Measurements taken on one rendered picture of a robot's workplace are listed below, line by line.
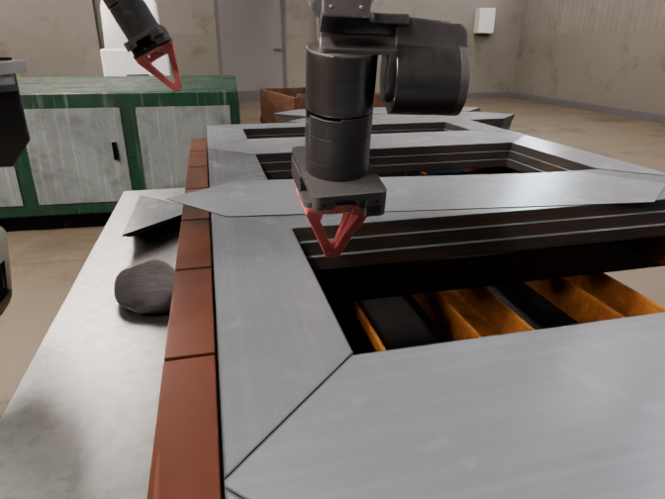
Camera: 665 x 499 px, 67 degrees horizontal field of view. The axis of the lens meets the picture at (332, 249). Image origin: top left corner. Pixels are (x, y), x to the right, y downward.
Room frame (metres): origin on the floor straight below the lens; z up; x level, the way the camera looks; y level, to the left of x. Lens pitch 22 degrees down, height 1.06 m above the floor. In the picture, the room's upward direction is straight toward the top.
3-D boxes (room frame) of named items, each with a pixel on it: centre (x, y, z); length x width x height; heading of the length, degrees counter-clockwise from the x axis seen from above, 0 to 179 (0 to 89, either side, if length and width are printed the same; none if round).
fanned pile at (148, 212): (1.12, 0.40, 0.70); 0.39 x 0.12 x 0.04; 14
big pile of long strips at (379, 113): (1.75, -0.21, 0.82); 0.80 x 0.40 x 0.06; 104
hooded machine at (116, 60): (5.99, 2.19, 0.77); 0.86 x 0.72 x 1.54; 14
